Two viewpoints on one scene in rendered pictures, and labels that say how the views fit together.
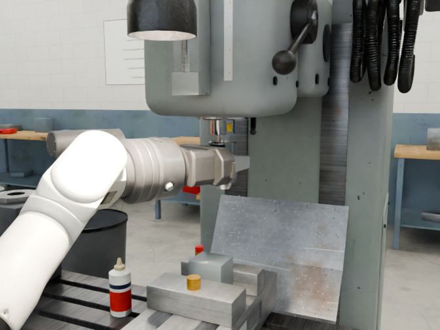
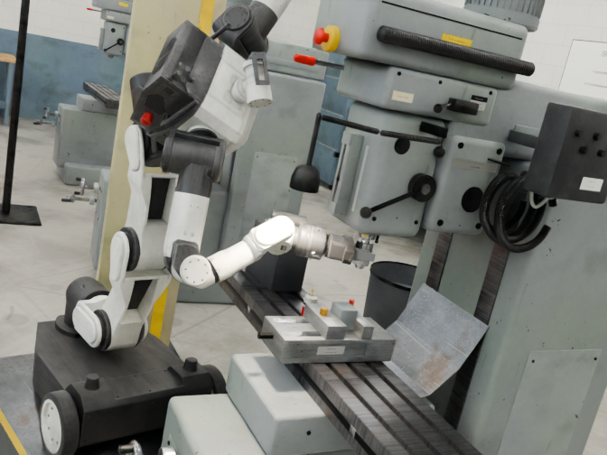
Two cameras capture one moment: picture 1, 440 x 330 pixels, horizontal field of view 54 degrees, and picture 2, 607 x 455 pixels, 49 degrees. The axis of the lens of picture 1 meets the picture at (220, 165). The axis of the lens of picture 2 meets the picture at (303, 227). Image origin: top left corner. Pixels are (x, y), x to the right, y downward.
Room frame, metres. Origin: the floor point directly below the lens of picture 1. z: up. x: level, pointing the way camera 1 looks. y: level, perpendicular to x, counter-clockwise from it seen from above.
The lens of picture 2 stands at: (-0.78, -0.94, 1.71)
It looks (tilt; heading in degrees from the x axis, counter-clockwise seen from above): 14 degrees down; 38
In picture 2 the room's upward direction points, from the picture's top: 12 degrees clockwise
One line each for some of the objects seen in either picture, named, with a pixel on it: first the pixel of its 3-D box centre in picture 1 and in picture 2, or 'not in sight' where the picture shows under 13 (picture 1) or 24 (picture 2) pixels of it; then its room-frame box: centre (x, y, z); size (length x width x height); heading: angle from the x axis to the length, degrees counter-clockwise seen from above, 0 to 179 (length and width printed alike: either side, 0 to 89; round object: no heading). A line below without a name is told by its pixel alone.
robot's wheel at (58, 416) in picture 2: not in sight; (59, 424); (0.24, 0.62, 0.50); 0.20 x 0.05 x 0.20; 81
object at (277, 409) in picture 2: not in sight; (328, 397); (0.69, -0.01, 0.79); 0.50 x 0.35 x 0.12; 157
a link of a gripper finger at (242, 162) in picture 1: (236, 164); (363, 255); (0.66, -0.03, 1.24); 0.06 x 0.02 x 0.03; 132
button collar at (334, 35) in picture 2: not in sight; (330, 38); (0.48, 0.09, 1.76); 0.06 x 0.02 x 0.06; 67
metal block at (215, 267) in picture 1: (211, 275); (342, 315); (0.70, 0.02, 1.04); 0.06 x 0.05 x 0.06; 66
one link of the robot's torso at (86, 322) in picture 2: not in sight; (110, 322); (0.54, 0.85, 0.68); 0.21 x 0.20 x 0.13; 81
